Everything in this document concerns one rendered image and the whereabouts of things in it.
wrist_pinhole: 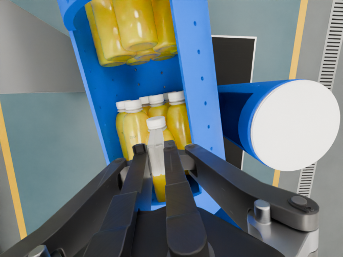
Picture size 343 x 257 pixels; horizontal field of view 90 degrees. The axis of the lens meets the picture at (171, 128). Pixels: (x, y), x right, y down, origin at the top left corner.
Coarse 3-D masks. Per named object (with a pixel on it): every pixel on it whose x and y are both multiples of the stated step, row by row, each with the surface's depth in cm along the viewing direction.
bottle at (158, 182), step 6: (168, 132) 35; (168, 138) 34; (174, 138) 36; (156, 180) 36; (162, 180) 35; (156, 186) 37; (162, 186) 36; (156, 192) 38; (162, 192) 37; (162, 198) 37
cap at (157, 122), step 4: (156, 116) 37; (160, 116) 36; (148, 120) 34; (152, 120) 34; (156, 120) 34; (160, 120) 34; (164, 120) 35; (148, 124) 35; (152, 124) 34; (156, 124) 34; (160, 124) 34; (164, 124) 35; (152, 128) 34
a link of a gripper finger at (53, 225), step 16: (96, 176) 12; (112, 176) 12; (80, 192) 10; (96, 192) 10; (112, 192) 12; (64, 208) 9; (80, 208) 9; (96, 208) 10; (48, 224) 8; (64, 224) 8; (80, 224) 9; (96, 224) 10; (32, 240) 7; (48, 240) 7; (64, 240) 8; (80, 240) 9; (0, 256) 7; (16, 256) 6; (64, 256) 8
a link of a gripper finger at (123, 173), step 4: (148, 160) 15; (128, 164) 14; (148, 164) 15; (124, 168) 14; (128, 168) 14; (120, 172) 14; (124, 172) 14; (120, 176) 14; (124, 176) 14; (120, 180) 14; (124, 180) 14; (120, 184) 14
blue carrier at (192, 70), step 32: (64, 0) 26; (192, 0) 26; (192, 32) 27; (96, 64) 42; (160, 64) 51; (192, 64) 27; (96, 96) 40; (128, 96) 50; (192, 96) 28; (96, 128) 39; (192, 128) 29; (192, 192) 41
